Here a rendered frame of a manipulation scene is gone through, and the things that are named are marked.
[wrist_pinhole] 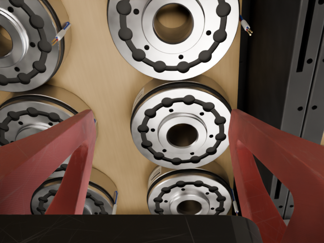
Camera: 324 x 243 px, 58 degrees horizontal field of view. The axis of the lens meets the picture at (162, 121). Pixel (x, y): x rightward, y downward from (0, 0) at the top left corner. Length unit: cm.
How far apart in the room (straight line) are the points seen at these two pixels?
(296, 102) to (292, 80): 2
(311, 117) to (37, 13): 21
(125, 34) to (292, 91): 13
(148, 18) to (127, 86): 9
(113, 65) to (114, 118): 6
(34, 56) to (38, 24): 3
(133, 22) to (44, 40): 8
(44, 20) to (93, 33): 5
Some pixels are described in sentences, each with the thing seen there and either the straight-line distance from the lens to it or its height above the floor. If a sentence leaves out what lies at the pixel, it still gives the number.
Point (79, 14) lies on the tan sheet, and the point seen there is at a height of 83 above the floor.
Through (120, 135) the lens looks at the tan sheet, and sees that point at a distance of 33.
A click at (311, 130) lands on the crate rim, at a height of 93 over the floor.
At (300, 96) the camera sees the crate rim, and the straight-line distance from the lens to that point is 20.
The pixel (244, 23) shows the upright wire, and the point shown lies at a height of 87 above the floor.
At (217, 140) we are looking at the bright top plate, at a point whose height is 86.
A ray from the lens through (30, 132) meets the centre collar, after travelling 31.
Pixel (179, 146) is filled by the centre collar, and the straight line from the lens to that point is 29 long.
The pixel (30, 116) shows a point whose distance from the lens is 31.
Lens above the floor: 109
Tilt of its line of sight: 54 degrees down
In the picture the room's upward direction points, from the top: 178 degrees counter-clockwise
